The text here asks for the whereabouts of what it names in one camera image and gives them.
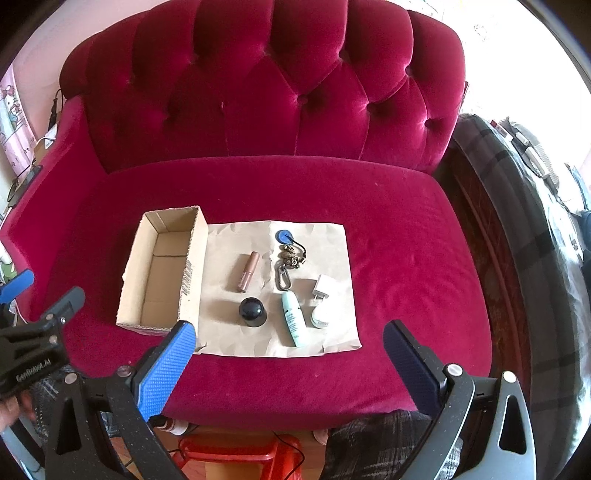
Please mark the brass keychain with carabiner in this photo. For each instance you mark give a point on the brass keychain with carabiner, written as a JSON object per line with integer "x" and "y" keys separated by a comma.
{"x": 291, "y": 257}

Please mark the light blue cosmetic bottle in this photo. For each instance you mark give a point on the light blue cosmetic bottle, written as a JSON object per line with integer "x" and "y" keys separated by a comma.
{"x": 294, "y": 317}

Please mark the white plug charger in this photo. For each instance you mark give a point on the white plug charger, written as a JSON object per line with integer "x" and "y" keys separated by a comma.
{"x": 322, "y": 287}

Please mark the rose gold lipstick tube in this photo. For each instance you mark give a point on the rose gold lipstick tube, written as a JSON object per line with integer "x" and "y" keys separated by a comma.
{"x": 248, "y": 271}

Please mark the pink cartoon poster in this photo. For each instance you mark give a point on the pink cartoon poster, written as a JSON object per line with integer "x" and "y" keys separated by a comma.
{"x": 17, "y": 138}

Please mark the white round cream jar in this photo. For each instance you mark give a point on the white round cream jar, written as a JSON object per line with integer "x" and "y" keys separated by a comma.
{"x": 319, "y": 317}

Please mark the cardboard box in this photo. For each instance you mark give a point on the cardboard box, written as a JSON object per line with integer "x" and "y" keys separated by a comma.
{"x": 163, "y": 274}

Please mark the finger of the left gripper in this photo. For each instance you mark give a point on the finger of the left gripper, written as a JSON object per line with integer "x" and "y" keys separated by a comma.
{"x": 16, "y": 286}
{"x": 66, "y": 307}

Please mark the blue round key fob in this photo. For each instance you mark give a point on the blue round key fob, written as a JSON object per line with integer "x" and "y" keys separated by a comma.
{"x": 284, "y": 237}

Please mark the black round jar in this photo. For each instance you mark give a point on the black round jar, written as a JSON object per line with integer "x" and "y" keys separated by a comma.
{"x": 252, "y": 311}

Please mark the person left hand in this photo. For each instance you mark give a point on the person left hand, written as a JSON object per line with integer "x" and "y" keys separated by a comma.
{"x": 15, "y": 406}

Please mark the red plastic stool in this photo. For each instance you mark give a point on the red plastic stool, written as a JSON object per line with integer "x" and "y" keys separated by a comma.
{"x": 279, "y": 457}

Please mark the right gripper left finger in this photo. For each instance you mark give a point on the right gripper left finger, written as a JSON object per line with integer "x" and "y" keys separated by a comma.
{"x": 79, "y": 446}

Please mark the brown kraft paper sheet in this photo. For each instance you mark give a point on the brown kraft paper sheet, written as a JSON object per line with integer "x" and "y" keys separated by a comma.
{"x": 275, "y": 289}

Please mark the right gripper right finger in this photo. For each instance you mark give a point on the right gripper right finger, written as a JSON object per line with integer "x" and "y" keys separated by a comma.
{"x": 488, "y": 417}

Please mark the grey plaid blanket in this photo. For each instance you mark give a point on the grey plaid blanket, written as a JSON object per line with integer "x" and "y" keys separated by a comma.
{"x": 541, "y": 235}

